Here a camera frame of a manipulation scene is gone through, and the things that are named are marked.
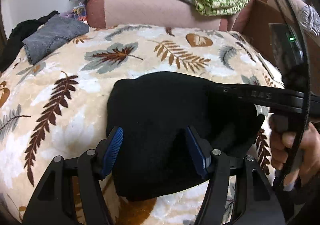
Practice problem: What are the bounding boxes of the black knit pants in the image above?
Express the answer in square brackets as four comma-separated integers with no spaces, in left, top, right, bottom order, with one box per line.
[106,72,265,201]

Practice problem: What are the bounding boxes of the black clothing pile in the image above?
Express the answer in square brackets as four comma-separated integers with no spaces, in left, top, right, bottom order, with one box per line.
[1,10,59,73]

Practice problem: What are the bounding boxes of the person's right hand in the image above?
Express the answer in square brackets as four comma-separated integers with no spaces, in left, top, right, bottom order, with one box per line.
[268,114,319,187]

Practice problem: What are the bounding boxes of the grey patterned pillow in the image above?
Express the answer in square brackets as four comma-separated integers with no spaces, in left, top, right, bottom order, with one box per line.
[298,5,320,36]

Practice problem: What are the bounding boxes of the leaf pattern fleece blanket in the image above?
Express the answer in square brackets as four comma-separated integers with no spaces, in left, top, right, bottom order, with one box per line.
[1,25,282,224]

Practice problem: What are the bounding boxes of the pink quilted bed cover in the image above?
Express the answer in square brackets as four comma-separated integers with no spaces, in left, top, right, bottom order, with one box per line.
[86,0,270,32]

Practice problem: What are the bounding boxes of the folded grey jeans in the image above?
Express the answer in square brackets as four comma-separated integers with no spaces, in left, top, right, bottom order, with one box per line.
[23,15,89,65]

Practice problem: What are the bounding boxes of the colourful small package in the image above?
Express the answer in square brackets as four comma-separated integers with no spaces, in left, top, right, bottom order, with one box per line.
[73,5,87,21]

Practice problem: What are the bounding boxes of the right gripper grey handle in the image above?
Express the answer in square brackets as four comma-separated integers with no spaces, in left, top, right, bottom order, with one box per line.
[269,114,302,192]

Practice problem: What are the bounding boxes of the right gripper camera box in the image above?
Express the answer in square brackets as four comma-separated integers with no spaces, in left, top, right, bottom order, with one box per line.
[269,23,308,92]

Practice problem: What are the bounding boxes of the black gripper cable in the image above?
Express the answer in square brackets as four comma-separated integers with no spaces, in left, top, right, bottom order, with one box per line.
[265,0,313,190]

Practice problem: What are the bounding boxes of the brown wooden bed frame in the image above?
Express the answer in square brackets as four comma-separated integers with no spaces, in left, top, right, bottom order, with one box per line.
[241,0,320,76]

